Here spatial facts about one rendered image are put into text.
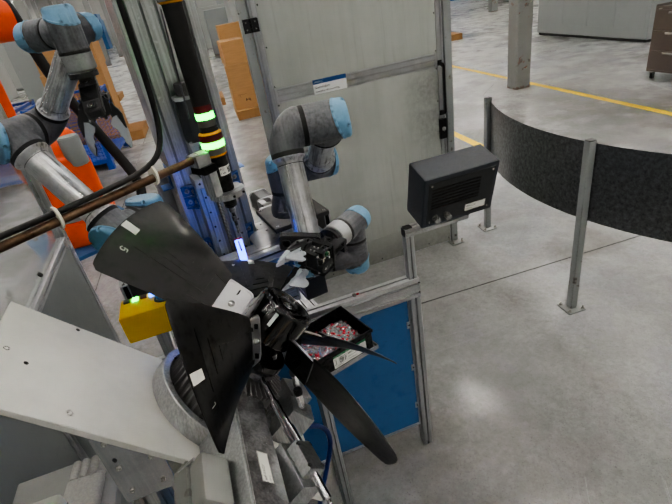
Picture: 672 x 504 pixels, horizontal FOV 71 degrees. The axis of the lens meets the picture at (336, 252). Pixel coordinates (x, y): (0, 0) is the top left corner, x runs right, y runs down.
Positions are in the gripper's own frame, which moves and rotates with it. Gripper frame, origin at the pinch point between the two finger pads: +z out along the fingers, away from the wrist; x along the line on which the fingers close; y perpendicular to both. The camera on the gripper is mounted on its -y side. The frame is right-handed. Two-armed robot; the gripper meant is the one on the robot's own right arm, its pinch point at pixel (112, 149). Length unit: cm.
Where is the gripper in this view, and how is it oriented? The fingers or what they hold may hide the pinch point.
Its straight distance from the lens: 144.7
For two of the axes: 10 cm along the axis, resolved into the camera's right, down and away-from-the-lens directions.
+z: 1.6, 8.6, 4.9
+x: -9.4, 2.9, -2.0
